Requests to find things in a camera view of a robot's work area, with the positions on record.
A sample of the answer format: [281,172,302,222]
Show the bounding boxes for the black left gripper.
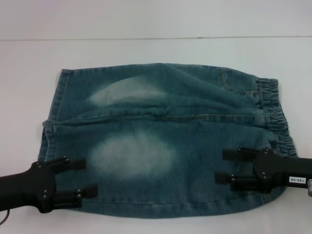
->
[0,157,98,214]

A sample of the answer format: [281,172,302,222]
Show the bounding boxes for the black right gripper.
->
[214,146,312,193]

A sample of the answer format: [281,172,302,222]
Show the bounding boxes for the blue denim shorts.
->
[40,62,300,215]

